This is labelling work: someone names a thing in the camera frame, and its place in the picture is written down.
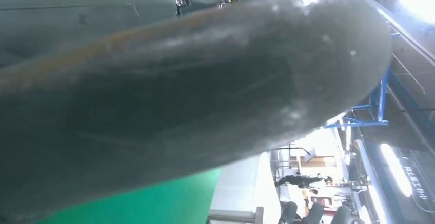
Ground green table mat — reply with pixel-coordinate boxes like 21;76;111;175
34;0;223;224

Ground person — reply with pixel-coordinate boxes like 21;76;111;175
274;173;334;190

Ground black chair back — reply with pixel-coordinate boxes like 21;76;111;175
279;202;299;224
331;205;355;224
301;202;326;224

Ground blue metal rack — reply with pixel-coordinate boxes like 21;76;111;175
323;64;391;129

